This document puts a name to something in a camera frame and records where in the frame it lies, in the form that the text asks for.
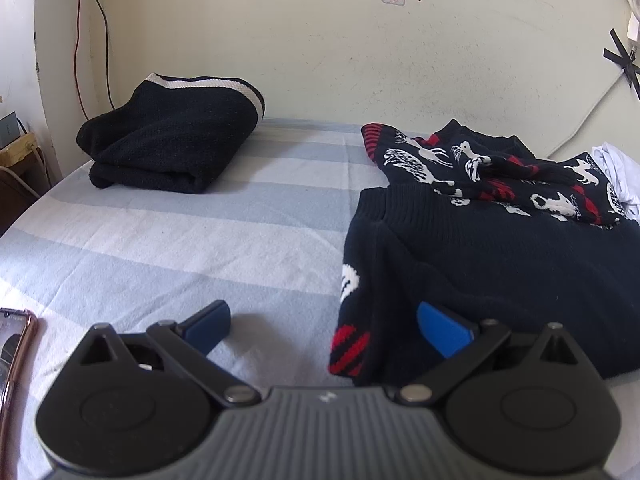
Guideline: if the black white-striped knit garment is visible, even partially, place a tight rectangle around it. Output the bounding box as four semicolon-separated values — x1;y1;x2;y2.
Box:
76;74;266;195

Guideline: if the white garment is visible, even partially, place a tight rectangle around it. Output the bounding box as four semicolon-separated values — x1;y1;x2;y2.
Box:
591;142;640;221

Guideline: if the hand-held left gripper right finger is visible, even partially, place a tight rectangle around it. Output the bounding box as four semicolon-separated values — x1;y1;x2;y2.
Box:
395;301;596;406

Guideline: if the white wall cable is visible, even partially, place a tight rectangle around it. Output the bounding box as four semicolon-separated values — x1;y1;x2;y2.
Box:
544;67;637;159

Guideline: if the black tape cross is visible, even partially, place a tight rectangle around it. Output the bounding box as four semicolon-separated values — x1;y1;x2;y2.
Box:
602;29;640;98

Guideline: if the striped blue white bedsheet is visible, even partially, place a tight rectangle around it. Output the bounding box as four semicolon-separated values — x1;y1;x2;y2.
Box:
0;117;640;480

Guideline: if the wooden box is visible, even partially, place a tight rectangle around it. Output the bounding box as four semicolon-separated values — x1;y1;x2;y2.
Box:
0;132;51;201

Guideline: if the black wall cable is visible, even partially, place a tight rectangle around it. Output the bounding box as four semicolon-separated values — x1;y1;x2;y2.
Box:
80;0;117;111

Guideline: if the smartphone with pink case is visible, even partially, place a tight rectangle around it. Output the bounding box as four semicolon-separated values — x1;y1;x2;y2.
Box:
0;307;39;431

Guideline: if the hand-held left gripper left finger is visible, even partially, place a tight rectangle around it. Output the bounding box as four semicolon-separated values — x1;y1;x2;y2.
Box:
80;300;261;408

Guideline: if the dark patterned knit sweater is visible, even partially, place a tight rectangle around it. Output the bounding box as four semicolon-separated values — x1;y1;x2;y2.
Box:
327;119;640;387

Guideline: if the red wall cable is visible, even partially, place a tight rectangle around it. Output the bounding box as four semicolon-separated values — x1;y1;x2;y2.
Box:
73;0;90;121

